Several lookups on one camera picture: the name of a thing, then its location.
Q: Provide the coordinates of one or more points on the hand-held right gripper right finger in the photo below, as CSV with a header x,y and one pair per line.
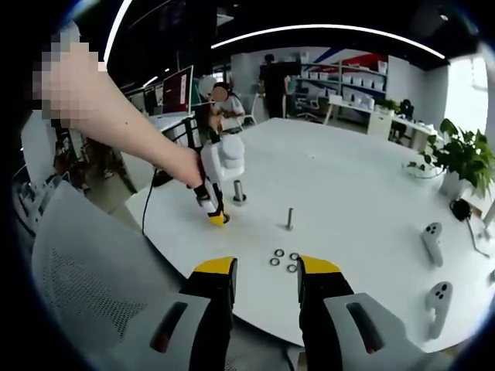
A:
x,y
328,309

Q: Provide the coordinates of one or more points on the large computer monitor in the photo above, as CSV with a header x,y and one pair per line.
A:
x,y
176,92

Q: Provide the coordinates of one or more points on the black bag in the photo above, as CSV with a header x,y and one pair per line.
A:
x,y
406,108

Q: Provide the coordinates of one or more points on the grey mesh office chair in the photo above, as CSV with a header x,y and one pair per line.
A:
x,y
89,251

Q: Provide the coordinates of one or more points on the small black device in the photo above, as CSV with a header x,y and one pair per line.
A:
x,y
460,209

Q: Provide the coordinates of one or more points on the white office chair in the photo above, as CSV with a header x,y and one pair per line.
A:
x,y
252,116

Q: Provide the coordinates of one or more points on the large potted green plant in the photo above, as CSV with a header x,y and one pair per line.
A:
x,y
462,150

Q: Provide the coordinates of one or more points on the long curved ceiling light strip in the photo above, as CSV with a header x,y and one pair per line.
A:
x,y
222,41

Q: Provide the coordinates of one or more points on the thin metal threaded stud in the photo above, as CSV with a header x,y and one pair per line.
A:
x,y
290,218

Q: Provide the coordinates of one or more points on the shelf of white bins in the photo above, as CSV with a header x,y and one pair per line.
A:
x,y
348,81

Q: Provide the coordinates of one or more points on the white low cabinet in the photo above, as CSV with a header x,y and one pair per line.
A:
x,y
379,123

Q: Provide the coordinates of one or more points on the white side table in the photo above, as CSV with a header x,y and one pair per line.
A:
x,y
348,101

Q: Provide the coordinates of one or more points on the white handheld controller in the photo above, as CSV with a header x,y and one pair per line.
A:
x,y
432,233
439,295

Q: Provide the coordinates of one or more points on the person's left hand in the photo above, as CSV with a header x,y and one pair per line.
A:
x,y
189,168

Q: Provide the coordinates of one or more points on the short curved ceiling light strip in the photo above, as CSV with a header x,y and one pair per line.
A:
x,y
111,38

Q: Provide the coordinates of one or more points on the small potted plant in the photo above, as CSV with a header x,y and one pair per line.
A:
x,y
390,105

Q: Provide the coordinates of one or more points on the white standing desk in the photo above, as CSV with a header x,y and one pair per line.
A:
x,y
170,121

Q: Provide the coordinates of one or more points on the long white desk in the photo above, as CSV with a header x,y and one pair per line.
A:
x,y
417,127

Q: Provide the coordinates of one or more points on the thick metal threaded stud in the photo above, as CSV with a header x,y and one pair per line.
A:
x,y
239,188

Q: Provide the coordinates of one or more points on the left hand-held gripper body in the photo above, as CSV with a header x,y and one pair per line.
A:
x,y
228,158

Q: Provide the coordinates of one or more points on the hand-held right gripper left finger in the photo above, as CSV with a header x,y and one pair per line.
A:
x,y
205,309

